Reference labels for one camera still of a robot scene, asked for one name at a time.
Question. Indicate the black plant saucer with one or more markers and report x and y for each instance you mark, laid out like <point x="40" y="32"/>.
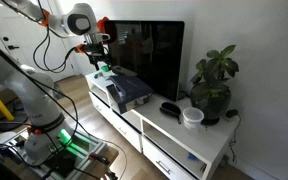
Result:
<point x="210" y="122"/>

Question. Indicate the green leafy plant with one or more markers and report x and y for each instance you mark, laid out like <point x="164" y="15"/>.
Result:
<point x="217" y="65"/>

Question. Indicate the black door deadbolt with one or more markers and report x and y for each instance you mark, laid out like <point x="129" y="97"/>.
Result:
<point x="5" y="38"/>

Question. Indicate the green status light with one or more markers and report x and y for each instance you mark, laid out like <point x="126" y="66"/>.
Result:
<point x="64" y="137"/>

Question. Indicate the small blue object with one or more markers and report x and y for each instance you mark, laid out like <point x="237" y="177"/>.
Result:
<point x="192" y="156"/>

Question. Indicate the black power adapter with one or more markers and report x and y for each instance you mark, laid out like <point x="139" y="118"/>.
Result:
<point x="231" y="113"/>

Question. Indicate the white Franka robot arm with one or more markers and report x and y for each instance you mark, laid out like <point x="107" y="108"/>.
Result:
<point x="34" y="96"/>

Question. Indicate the black round floor base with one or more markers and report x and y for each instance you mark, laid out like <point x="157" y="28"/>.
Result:
<point x="12" y="122"/>

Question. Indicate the navy open cardboard box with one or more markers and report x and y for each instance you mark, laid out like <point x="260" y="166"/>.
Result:
<point x="132" y="87"/>

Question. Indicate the black glasses pouch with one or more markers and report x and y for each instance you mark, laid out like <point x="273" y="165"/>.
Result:
<point x="170" y="109"/>

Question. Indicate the white door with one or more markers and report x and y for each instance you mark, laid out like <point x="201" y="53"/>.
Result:
<point x="20" y="36"/>

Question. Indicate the black flat screen television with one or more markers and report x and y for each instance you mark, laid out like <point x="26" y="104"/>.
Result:
<point x="150" y="56"/>

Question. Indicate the dark round plant pot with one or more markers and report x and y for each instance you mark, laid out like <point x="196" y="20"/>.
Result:
<point x="210" y="103"/>

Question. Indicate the translucent plastic cup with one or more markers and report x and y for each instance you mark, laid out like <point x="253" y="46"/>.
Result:
<point x="193" y="118"/>

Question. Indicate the white television stand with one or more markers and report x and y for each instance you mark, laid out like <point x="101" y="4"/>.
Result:
<point x="164" y="124"/>

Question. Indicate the aluminium robot base platform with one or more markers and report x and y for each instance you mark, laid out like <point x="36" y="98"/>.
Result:
<point x="90" y="146"/>

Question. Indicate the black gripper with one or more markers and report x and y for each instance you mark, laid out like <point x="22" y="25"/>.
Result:
<point x="96" y="52"/>

